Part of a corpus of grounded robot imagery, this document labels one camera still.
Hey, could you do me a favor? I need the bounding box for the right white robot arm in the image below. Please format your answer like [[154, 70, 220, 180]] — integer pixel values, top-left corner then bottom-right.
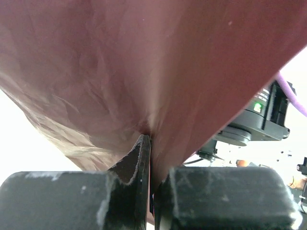
[[196, 81, 290, 162]]

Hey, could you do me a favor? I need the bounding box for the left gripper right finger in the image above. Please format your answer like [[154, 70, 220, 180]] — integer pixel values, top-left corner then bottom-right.
[[154, 167, 303, 230]]

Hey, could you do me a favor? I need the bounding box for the red wrapping paper sheet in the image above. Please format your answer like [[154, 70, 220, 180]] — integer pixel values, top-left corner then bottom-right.
[[0, 0, 307, 226]]

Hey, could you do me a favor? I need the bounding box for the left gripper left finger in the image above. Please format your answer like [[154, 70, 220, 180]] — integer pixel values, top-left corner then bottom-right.
[[0, 135, 151, 230]]

